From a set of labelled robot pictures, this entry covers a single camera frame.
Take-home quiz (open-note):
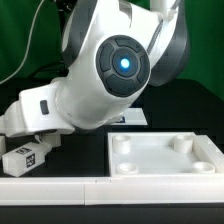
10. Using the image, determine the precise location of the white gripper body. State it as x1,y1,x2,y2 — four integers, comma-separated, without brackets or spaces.
0,81,75,137

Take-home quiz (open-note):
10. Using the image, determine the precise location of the white square table top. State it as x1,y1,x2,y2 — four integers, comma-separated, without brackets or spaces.
108,132,224,177

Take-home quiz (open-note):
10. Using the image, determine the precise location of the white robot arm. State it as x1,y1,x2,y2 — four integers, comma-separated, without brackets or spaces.
0,0,189,137

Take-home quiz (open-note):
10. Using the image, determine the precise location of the white block at left edge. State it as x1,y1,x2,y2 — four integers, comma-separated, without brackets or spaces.
0,136,6,160

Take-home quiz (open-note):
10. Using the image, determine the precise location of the white tag sheet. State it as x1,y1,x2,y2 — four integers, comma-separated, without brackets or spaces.
115,108,147,126

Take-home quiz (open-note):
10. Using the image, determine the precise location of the black stand pole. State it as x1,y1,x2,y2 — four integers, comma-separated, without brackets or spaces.
53,0,77,19

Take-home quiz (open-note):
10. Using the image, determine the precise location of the black cable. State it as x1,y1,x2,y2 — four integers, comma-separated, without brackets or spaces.
27,61,69,80

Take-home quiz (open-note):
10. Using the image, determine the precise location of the white front fence rail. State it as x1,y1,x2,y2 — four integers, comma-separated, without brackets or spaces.
0,174,224,206

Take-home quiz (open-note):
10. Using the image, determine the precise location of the white cable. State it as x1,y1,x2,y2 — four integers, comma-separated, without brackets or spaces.
0,0,46,86

